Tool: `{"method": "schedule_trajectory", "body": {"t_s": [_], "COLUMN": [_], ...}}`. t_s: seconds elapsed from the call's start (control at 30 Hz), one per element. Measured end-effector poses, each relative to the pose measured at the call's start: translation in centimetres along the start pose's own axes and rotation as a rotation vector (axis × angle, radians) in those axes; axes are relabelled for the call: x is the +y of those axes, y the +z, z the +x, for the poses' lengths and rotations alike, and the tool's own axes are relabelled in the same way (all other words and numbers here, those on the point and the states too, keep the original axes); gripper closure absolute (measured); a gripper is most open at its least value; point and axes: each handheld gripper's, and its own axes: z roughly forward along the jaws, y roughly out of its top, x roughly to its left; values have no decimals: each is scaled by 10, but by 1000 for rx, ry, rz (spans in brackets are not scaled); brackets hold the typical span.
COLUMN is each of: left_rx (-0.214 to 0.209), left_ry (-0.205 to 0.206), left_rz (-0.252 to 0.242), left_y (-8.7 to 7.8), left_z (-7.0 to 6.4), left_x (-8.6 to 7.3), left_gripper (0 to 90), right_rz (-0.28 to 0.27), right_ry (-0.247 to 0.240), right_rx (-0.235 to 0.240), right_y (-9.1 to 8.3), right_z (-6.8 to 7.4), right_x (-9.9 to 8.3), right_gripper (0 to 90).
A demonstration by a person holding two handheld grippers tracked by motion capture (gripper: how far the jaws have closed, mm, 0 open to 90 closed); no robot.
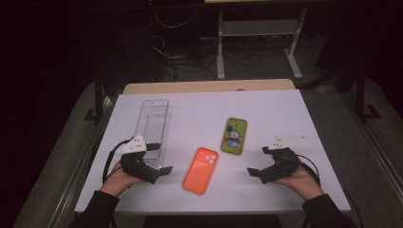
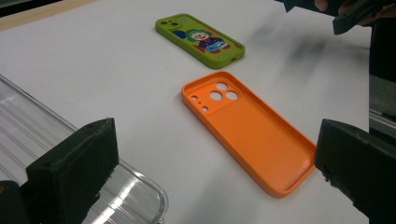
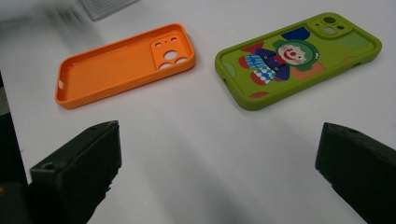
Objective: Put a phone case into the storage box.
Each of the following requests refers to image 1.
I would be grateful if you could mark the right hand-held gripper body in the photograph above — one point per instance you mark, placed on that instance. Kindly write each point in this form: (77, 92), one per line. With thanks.
(282, 164)

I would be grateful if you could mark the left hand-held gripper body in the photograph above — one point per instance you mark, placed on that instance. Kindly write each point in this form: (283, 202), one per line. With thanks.
(136, 166)

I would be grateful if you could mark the clear plastic rack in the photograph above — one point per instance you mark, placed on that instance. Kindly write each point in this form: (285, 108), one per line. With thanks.
(152, 126)

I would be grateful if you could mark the orange phone case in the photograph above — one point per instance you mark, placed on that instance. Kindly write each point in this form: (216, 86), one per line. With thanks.
(200, 171)

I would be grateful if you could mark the green cartoon phone case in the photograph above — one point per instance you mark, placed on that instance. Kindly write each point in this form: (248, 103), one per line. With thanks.
(234, 136)

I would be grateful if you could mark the person's left hand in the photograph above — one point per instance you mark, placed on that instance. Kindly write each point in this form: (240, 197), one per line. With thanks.
(118, 182)

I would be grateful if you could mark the person's right hand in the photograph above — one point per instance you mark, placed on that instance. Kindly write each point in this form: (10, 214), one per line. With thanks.
(301, 183)

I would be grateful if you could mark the black metal stand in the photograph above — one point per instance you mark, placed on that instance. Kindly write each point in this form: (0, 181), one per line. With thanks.
(361, 95)
(99, 101)

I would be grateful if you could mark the wooden table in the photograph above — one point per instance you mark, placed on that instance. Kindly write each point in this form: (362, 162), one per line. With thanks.
(209, 86)

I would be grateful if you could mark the aluminium rail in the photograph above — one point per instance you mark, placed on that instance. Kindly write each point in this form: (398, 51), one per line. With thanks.
(80, 164)
(370, 139)

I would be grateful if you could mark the white metal desk frame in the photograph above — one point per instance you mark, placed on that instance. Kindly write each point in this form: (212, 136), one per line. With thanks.
(259, 28)

